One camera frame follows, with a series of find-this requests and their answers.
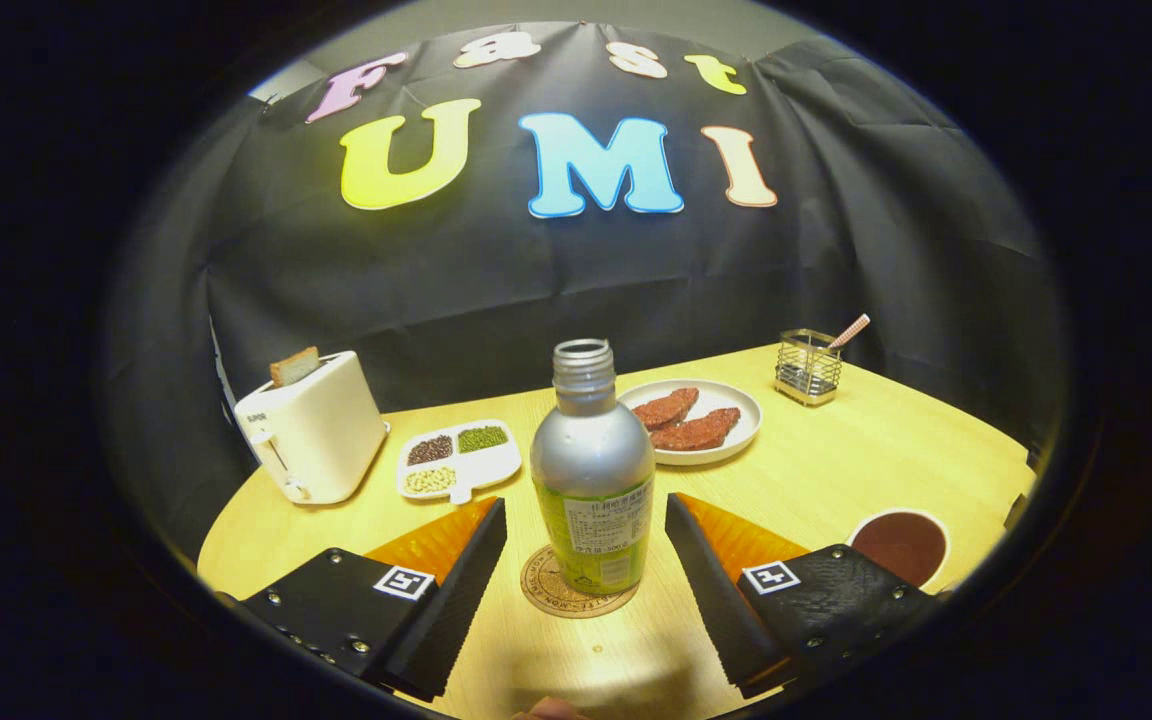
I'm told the black backdrop cloth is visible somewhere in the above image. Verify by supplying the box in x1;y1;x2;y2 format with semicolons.
101;20;1067;561

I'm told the round cork coaster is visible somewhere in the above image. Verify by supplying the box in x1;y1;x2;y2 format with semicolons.
520;543;639;619

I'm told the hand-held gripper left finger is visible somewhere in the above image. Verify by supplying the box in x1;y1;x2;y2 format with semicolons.
236;497;508;703

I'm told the red-brown meat piece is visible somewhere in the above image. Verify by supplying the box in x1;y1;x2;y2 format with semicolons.
649;406;742;452
632;387;700;432

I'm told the pink striped straw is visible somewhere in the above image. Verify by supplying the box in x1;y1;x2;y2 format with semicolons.
826;313;871;351

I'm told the metal wire holder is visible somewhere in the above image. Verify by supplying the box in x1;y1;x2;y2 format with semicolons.
774;328;844;406

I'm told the white round plate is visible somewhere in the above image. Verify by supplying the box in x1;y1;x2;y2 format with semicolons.
618;379;764;467

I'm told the beige cup with wooden handle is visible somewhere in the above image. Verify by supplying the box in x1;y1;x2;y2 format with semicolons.
846;508;952;591

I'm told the white toaster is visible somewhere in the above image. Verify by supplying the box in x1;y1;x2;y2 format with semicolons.
234;350;390;506

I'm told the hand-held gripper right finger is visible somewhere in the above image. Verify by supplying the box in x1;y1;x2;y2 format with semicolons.
664;492;942;701

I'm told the toast slice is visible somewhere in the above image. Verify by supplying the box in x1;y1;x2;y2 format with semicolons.
269;346;321;388

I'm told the white divided dish of beans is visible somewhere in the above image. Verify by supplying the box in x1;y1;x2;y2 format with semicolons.
396;418;523;505

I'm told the silver bottle with green label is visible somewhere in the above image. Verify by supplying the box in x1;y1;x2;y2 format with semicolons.
530;338;656;598

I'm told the wooden table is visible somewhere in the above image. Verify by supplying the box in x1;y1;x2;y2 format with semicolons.
196;344;1037;720

